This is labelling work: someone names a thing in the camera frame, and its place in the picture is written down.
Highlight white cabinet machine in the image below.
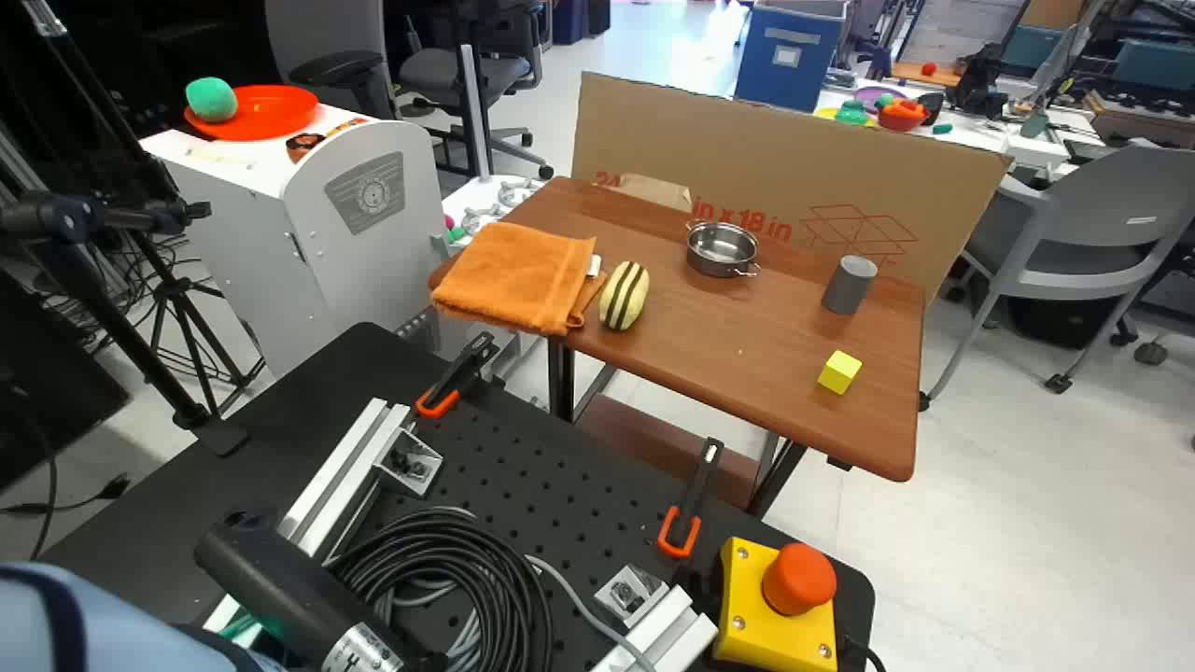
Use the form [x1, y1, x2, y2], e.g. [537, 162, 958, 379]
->
[139, 101, 454, 378]

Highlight grey cylinder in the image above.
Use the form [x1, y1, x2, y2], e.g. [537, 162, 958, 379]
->
[817, 248, 883, 318]

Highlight long aluminium extrusion rail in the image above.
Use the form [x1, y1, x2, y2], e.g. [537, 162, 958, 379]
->
[198, 394, 450, 639]

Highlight black table legs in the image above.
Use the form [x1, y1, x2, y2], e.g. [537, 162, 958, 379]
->
[541, 337, 810, 521]

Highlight yellow brown striped object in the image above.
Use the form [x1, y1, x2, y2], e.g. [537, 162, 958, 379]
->
[597, 257, 653, 337]

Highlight black cylindrical handle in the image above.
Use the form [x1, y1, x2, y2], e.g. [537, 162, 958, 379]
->
[193, 510, 406, 672]

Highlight coiled black cable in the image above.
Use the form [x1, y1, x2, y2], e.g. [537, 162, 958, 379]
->
[325, 505, 561, 672]

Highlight dark office chair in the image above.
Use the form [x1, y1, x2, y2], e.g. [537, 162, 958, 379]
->
[262, 0, 561, 185]

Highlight orange bowl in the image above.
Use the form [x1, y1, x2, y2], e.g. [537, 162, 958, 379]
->
[874, 93, 933, 136]

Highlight yellow emergency stop button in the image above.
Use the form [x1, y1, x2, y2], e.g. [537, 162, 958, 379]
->
[710, 534, 846, 672]

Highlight cardboard panel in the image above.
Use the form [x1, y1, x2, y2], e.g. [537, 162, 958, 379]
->
[568, 67, 1018, 298]

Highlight green ball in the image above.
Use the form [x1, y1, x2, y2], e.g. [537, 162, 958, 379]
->
[184, 75, 242, 125]

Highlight orange folded towel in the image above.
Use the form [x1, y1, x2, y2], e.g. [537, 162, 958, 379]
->
[431, 218, 609, 339]

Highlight orange black clamp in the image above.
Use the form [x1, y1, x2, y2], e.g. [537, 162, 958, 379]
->
[653, 434, 727, 563]
[413, 327, 500, 426]

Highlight grey office chair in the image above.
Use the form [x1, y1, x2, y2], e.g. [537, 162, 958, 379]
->
[919, 146, 1195, 414]

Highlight small metal bowl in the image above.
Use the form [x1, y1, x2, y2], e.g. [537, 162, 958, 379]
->
[684, 218, 761, 278]

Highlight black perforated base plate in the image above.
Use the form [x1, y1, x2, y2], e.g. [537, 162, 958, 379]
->
[39, 319, 883, 672]

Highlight yellow cube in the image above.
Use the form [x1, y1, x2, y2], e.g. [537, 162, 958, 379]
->
[815, 345, 867, 400]

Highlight black camera tripod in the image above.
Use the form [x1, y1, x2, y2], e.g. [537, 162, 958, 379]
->
[0, 0, 271, 434]

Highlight orange plate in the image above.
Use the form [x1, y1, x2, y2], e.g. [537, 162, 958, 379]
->
[180, 82, 325, 146]

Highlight blue bin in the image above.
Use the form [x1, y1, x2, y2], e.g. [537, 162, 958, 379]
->
[731, 0, 851, 114]

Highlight short aluminium extrusion bracket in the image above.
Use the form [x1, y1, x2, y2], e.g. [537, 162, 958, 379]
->
[588, 563, 725, 672]

